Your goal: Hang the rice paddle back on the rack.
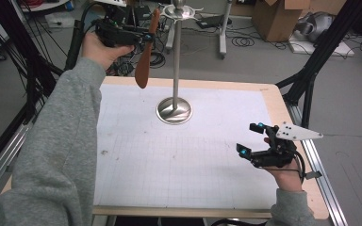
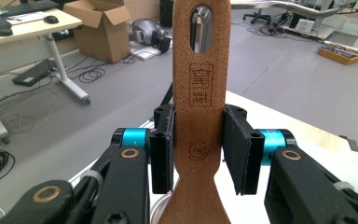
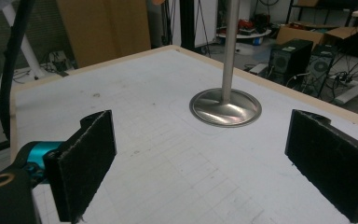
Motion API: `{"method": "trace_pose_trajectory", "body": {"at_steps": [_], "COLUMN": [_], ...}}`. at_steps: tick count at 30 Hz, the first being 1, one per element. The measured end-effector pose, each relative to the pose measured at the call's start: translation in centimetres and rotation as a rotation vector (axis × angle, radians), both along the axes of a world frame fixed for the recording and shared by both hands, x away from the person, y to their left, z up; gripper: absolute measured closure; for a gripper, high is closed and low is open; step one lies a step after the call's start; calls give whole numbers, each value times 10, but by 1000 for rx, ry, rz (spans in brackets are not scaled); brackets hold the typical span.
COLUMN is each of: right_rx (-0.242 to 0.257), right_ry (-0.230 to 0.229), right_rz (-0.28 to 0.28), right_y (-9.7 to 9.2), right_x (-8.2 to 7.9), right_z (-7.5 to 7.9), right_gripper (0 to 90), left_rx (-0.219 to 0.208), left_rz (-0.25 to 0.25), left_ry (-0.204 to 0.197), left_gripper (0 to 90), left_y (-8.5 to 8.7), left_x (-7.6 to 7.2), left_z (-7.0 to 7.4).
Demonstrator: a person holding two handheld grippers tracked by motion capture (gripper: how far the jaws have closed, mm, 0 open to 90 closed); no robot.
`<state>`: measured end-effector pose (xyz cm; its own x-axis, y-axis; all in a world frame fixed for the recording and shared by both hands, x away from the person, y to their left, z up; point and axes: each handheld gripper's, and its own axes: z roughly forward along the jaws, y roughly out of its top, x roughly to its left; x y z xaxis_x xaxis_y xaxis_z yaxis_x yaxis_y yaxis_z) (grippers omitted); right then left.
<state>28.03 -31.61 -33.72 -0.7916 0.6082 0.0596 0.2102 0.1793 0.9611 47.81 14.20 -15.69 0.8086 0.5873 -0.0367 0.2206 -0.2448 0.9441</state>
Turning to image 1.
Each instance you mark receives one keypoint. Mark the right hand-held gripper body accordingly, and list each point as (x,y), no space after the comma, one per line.
(276,153)

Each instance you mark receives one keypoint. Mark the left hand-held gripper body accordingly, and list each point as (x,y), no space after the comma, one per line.
(119,34)

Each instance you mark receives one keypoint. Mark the wooden rice spatula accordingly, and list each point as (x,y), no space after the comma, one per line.
(144,69)

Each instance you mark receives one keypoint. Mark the metal utensil stand with hooks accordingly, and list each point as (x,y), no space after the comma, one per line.
(176,78)

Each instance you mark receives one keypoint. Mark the person's left hand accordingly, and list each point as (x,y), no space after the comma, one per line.
(102,53)

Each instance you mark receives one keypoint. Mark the person's right hand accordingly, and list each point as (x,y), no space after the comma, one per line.
(287,179)

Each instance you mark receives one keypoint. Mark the white grid paper mat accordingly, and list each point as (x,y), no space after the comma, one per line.
(185,163)

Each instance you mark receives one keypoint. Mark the black flat device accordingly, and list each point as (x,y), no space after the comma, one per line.
(212,21)

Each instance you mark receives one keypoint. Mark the white round table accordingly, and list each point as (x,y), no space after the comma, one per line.
(44,4)

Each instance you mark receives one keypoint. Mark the white flat board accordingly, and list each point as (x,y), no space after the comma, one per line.
(323,48)

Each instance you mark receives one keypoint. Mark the large cardboard box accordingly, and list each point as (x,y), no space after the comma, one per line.
(275,20)

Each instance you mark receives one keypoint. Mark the grey vacuum cleaner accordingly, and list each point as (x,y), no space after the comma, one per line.
(315,26)

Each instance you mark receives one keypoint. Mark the aluminium rail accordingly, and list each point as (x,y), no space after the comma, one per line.
(323,185)
(3,166)

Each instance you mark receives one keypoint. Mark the white metal stand frame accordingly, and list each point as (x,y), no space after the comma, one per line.
(222,37)

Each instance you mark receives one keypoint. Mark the black metal frame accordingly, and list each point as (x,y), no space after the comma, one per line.
(320,50)
(28,59)

